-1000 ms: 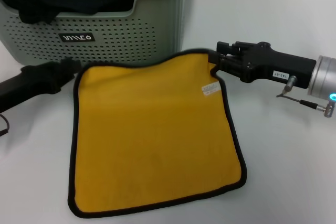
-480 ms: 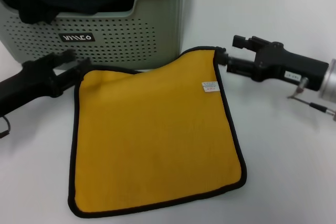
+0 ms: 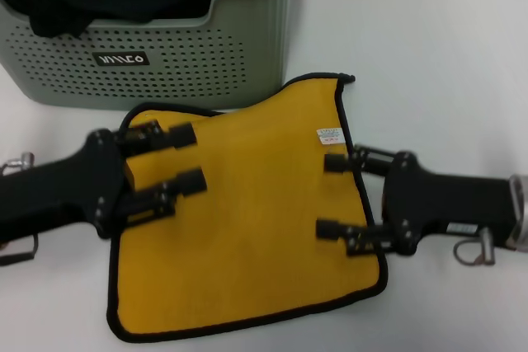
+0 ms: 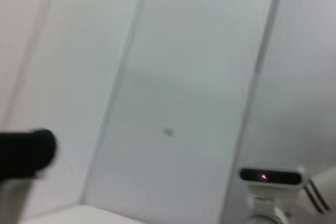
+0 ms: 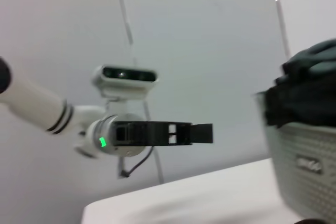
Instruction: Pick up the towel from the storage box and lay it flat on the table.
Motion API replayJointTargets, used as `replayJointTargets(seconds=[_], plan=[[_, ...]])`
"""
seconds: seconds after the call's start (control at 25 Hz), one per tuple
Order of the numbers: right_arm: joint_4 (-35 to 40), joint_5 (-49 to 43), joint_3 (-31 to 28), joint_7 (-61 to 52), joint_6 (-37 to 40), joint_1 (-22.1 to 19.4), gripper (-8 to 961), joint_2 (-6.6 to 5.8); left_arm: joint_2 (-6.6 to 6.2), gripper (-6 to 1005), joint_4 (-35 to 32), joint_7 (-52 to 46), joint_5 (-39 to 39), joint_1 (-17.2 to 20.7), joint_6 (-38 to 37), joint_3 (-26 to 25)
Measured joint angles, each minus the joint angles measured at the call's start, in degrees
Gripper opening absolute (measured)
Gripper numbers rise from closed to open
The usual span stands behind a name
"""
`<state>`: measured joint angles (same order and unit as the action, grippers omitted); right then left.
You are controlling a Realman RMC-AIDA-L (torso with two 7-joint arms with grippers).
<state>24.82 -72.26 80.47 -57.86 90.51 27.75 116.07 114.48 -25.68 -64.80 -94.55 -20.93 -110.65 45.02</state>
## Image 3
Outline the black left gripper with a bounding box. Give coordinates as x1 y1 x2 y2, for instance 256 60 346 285
0 119 208 242

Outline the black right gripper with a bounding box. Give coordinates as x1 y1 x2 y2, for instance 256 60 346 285
314 143 520 257

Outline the yellow and grey towel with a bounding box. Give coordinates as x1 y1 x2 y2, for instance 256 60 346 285
105 72 390 345

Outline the grey perforated storage box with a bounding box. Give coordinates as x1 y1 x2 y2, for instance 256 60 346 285
0 0 305 113

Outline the right gripper cable with plug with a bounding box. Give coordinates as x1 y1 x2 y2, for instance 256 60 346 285
452 227 497 267

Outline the gripper cable with plug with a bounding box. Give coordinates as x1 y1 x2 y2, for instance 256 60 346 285
0 151 41 265
452 227 497 267

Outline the left gripper cable with plug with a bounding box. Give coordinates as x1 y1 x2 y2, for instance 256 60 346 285
0 151 41 265

